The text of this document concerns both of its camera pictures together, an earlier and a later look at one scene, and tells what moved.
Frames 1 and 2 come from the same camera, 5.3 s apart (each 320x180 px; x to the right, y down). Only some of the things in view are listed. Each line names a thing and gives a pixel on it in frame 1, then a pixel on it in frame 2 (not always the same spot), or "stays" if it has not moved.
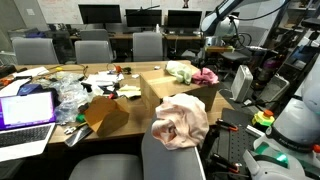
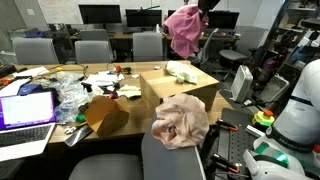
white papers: x=98 y=78 stays
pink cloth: x=204 y=76 -> x=185 y=26
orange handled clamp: x=220 y=122 stays
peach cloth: x=182 y=121 stays
